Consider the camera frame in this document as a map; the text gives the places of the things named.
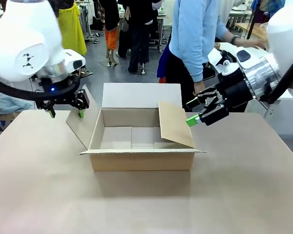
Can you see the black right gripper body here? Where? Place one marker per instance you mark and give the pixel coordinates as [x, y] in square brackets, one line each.
[234, 90]

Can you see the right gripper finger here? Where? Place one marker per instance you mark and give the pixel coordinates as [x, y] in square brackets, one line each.
[213, 114]
[200, 98]

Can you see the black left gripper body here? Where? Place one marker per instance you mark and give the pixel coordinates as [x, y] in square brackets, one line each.
[48, 86]

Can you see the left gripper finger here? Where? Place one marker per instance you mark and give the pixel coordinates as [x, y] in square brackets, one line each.
[52, 113]
[81, 114]

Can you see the brown cardboard box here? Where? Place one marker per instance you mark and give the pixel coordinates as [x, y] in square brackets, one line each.
[141, 162]

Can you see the blue-sweater person left forearm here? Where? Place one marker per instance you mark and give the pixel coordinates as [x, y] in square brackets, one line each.
[245, 43]

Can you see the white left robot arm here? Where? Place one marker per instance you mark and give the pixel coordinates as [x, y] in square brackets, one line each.
[19, 36]

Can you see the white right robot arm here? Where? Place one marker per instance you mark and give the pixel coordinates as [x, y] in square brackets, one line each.
[283, 29]

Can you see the blue-sweater person right forearm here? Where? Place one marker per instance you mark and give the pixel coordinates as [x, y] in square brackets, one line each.
[195, 70]

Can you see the blue-sweater person right hand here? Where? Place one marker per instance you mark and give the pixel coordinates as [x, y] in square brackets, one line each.
[199, 87]

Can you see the blue-sweater person left hand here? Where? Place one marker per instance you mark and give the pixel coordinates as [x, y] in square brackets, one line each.
[261, 44]

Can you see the light blue towel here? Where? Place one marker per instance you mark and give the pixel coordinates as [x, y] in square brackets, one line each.
[7, 103]

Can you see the white worktable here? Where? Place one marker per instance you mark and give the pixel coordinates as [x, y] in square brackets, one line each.
[249, 47]

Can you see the blue and red garment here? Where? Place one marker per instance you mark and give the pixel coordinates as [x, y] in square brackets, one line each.
[163, 65]

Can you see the black wrist watch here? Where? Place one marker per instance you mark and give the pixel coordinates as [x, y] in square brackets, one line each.
[235, 39]

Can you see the white cabinet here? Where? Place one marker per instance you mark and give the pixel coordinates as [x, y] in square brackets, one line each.
[283, 117]

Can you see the yellow hanging garment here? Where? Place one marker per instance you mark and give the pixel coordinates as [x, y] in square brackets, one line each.
[72, 29]

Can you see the wooden table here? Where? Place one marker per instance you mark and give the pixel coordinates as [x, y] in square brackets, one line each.
[256, 30]

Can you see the person in light blue sweater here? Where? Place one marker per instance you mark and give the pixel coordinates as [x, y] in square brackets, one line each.
[193, 29]

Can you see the mannequin with orange skirt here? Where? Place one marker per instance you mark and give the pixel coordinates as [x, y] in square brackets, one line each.
[111, 36]

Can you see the mannequin in black clothes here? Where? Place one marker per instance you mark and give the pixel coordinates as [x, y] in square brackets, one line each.
[139, 36]

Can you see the white sewing table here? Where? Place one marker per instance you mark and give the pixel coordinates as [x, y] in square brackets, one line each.
[161, 18]

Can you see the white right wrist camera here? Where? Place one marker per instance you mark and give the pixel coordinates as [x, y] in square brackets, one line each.
[215, 57]

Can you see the flat floor base plate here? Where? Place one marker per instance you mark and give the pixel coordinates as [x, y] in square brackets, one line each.
[85, 73]

